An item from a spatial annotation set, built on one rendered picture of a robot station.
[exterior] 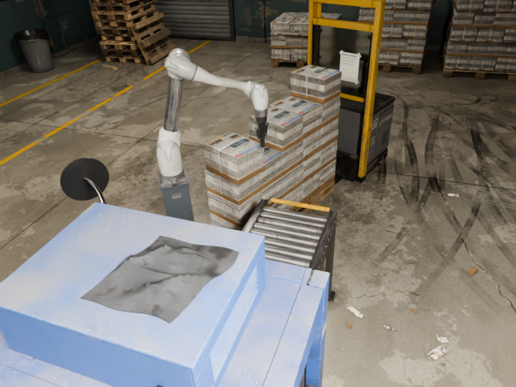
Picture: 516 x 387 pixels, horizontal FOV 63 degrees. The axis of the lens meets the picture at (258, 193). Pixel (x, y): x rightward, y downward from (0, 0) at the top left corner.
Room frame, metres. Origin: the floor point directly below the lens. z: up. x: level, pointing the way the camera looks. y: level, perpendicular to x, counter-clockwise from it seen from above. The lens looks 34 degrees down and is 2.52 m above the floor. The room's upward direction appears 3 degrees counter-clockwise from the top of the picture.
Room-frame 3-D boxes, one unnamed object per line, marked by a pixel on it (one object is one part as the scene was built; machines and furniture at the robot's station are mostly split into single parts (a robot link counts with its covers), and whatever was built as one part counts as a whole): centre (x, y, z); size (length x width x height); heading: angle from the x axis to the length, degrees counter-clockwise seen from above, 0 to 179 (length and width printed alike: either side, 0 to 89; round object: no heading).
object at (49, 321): (0.85, 0.35, 1.65); 0.60 x 0.45 x 0.20; 68
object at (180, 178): (2.52, 0.59, 1.03); 0.22 x 0.18 x 0.06; 15
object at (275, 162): (3.27, -0.10, 0.42); 1.17 x 0.39 x 0.83; 137
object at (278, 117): (3.37, -0.19, 1.06); 0.37 x 0.29 x 0.01; 47
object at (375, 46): (3.90, -1.13, 0.97); 0.09 x 0.09 x 1.75; 47
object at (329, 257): (2.30, -0.50, 0.34); 0.06 x 0.06 x 0.68; 68
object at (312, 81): (3.81, -0.59, 0.65); 0.39 x 0.30 x 1.29; 47
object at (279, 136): (3.37, -0.19, 0.95); 0.38 x 0.29 x 0.23; 47
